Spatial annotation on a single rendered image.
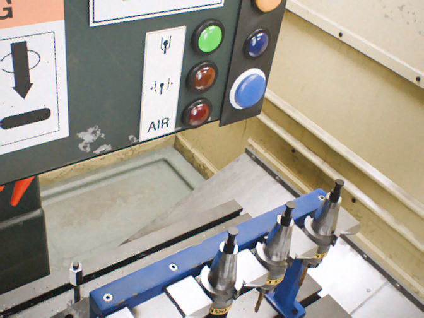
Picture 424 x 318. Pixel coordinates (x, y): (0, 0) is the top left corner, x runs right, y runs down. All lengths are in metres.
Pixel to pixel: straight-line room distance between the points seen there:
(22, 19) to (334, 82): 1.08
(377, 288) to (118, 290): 0.81
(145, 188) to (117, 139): 1.49
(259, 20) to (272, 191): 1.18
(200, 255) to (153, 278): 0.09
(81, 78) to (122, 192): 1.52
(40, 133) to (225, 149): 1.43
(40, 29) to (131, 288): 0.51
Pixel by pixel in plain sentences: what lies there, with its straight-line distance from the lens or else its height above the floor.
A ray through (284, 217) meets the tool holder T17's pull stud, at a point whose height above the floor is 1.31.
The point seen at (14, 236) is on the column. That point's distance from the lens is 1.37.
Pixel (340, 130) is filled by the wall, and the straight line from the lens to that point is 1.34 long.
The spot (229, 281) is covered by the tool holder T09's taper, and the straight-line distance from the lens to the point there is 0.76.
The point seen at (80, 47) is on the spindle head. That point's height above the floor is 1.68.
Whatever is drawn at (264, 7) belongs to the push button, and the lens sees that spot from 0.38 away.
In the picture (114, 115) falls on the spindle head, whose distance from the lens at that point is 0.35.
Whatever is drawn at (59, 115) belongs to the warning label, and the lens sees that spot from 0.33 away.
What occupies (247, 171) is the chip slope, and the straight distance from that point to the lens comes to 1.59.
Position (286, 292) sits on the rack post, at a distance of 1.14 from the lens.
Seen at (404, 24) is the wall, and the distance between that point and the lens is 1.17.
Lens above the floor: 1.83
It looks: 38 degrees down
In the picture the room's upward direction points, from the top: 10 degrees clockwise
